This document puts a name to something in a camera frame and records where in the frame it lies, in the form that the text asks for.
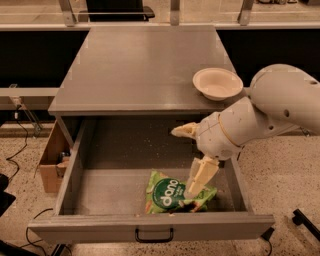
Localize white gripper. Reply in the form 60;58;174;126
171;112;241;197

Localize green rice chip bag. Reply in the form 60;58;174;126
145;170;217;214

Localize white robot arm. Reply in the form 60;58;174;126
171;64;320;199

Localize open grey top drawer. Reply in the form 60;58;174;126
29;115;274;243

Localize white bowl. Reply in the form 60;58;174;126
193;68;243;101

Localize grey cabinet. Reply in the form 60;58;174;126
49;25;247;138

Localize black stand foot right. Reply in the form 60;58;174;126
292;209;320;242

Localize cardboard box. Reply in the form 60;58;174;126
38;122;70;193

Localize black chair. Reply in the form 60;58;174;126
78;0;155;22

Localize black object left edge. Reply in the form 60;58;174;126
0;174;16;217

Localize black drawer handle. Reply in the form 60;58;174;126
135;228;174;243

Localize metal bracket left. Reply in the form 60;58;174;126
9;84;43;138

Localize black cable bottom left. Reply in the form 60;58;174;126
19;207;73;256

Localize black cable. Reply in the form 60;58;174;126
5;105;30;181
19;207;73;256

